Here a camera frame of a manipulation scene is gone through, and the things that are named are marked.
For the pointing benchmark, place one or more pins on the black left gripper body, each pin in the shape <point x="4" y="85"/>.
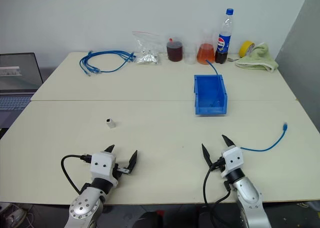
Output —
<point x="123" y="170"/>

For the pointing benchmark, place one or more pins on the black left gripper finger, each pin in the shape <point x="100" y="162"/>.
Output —
<point x="110" y="149"/>
<point x="132" y="163"/>

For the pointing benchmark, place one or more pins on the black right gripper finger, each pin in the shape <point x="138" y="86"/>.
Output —
<point x="207" y="156"/>
<point x="228" y="142"/>

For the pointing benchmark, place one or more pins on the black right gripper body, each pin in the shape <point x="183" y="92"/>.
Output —
<point x="219" y="165"/>

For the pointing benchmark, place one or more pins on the small white connector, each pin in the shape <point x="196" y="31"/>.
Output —
<point x="110" y="123"/>

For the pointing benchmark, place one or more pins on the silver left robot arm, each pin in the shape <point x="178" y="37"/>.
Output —
<point x="85" y="205"/>

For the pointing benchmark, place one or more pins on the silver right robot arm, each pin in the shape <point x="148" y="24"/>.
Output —
<point x="247" y="193"/>

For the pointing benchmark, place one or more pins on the blue plastic bin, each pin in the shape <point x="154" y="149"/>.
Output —
<point x="210" y="109"/>

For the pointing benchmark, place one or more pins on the dark rounded shape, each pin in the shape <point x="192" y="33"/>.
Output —
<point x="148" y="220"/>

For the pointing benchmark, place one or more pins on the light green towel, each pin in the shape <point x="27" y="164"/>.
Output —
<point x="260" y="59"/>

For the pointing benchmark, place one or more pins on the flask of orange liquid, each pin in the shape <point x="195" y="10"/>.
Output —
<point x="206" y="54"/>

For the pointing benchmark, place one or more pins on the small clear empty beaker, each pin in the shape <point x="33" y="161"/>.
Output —
<point x="190" y="59"/>

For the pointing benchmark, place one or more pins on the yellow tape roll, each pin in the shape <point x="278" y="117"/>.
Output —
<point x="243" y="49"/>

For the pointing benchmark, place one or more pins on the cola bottle with blue cap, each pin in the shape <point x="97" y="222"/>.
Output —
<point x="224" y="44"/>

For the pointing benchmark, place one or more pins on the clear zip bag of connectors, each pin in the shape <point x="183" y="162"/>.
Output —
<point x="147" y="55"/>

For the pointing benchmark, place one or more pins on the beaker of dark red liquid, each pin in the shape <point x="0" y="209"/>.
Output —
<point x="175" y="51"/>

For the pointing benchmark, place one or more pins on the grey laptop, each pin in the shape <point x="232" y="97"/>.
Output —
<point x="17" y="73"/>

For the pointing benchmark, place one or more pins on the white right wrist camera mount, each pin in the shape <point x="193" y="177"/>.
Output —
<point x="232" y="160"/>

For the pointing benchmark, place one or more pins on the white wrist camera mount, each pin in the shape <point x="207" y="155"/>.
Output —
<point x="102" y="164"/>
<point x="232" y="160"/>

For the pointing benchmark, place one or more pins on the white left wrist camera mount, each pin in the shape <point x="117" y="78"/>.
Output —
<point x="102" y="164"/>

